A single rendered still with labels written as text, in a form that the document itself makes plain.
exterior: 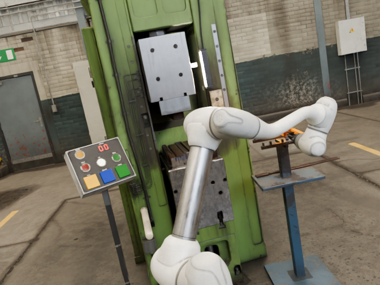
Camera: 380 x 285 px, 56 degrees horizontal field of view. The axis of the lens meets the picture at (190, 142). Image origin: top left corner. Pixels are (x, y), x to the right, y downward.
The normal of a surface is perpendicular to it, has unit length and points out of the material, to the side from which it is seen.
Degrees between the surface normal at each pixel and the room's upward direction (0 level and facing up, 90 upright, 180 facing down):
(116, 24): 90
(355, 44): 90
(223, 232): 90
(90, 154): 60
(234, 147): 90
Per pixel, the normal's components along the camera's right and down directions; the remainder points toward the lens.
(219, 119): -0.63, -0.15
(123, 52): 0.19, 0.16
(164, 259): -0.71, -0.30
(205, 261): -0.11, -0.96
